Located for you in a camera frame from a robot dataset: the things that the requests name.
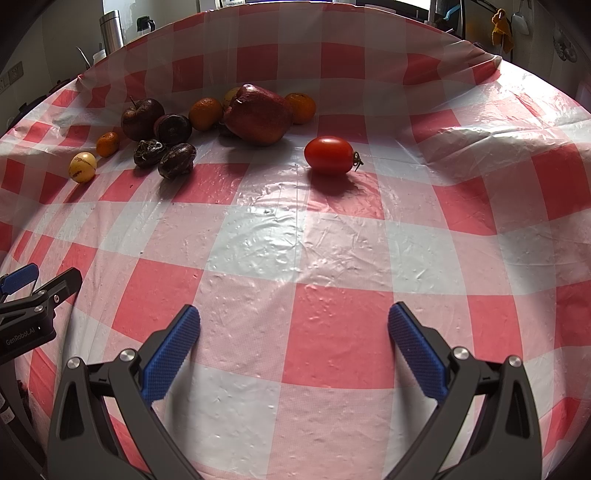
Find dark red apple with stem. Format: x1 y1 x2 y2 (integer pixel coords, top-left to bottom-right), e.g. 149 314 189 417
120 98 164 142

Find black kettle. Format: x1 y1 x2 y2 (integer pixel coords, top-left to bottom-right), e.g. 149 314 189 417
136 16 156 36

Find dark water chestnut rough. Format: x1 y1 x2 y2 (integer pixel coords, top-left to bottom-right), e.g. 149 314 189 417
133 139 167 169

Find wall power socket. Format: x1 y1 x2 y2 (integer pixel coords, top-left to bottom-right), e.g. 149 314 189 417
0 61 24 93

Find dark water chestnut sprouted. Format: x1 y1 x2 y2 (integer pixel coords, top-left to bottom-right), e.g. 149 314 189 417
158 143 197 180

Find yellow cloth hanging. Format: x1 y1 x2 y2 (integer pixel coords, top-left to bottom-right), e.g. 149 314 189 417
491 8 514 54

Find stainless steel thermos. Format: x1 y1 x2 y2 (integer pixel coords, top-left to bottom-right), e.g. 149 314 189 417
99 10 124 56

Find large orange mandarin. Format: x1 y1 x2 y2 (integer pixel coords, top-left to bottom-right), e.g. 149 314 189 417
188 97 223 132

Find red oval tomato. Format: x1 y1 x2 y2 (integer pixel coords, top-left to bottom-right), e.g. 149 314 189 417
304 136 363 175

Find yellow striped pepino melon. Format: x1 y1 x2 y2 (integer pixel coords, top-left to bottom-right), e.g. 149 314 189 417
221 87 239 109

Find red white checkered tablecloth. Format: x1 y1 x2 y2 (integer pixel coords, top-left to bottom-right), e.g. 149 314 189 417
1 3 590 479

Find small yellow striped melon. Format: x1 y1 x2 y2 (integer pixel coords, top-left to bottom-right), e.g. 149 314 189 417
68 152 97 184

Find dark water chestnut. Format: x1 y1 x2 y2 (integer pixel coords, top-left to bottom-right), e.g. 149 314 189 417
153 114 193 147

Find small orange mandarin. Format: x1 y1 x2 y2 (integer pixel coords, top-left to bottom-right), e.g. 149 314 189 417
95 131 120 158

